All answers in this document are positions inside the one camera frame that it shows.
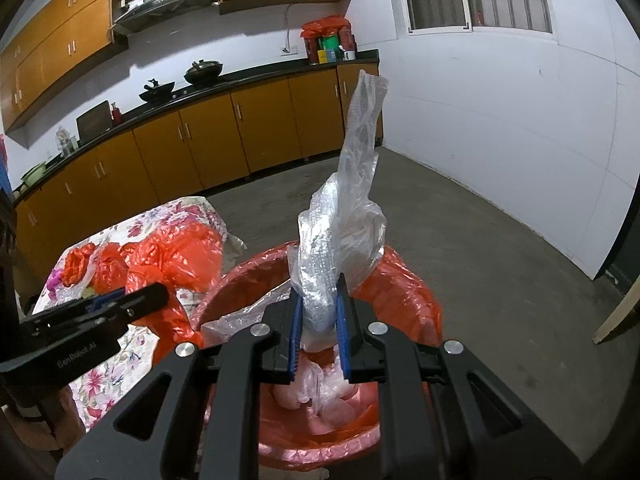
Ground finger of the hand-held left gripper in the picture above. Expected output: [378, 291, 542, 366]
[82, 282, 170, 318]
[20, 307, 138, 339]

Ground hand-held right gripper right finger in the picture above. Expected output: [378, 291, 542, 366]
[336, 274, 587, 480]

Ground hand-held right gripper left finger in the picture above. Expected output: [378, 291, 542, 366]
[55, 291, 302, 480]

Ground small red plastic bag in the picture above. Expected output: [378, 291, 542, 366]
[92, 242, 132, 297]
[60, 244, 99, 289]

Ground red bin liner bag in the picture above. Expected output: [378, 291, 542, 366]
[227, 242, 443, 348]

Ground red plastic bin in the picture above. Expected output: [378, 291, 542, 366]
[192, 242, 443, 473]

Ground clear bubble plastic bag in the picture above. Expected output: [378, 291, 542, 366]
[289, 69, 390, 353]

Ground person's left hand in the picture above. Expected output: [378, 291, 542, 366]
[0, 387, 87, 461]

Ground white translucent plastic bag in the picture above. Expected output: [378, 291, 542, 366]
[201, 280, 296, 347]

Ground floral tablecloth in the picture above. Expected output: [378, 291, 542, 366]
[32, 195, 248, 433]

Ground pile of clear plastic bags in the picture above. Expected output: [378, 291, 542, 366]
[272, 350, 375, 424]

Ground green bowl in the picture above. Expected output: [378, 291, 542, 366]
[20, 161, 49, 185]

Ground blue cloth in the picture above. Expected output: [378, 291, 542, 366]
[0, 132, 11, 197]

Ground orange base cabinets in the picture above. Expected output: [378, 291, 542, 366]
[10, 62, 384, 261]

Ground clear glass jar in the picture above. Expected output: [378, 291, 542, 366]
[54, 125, 79, 157]

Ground dark cutting board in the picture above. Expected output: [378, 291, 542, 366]
[76, 100, 114, 145]

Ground black wok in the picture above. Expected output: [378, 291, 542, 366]
[138, 78, 177, 105]

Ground black pot with lid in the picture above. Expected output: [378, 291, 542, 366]
[183, 59, 225, 85]

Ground black kitchen countertop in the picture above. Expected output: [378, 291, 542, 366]
[10, 49, 381, 207]

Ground pale wooden plank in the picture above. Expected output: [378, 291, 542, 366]
[593, 290, 640, 345]

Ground red bag over canisters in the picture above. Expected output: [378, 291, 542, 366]
[300, 15, 352, 42]

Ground long orange wall cabinets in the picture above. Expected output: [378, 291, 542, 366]
[0, 0, 127, 132]

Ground wall socket with cable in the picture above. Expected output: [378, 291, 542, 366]
[280, 2, 297, 56]

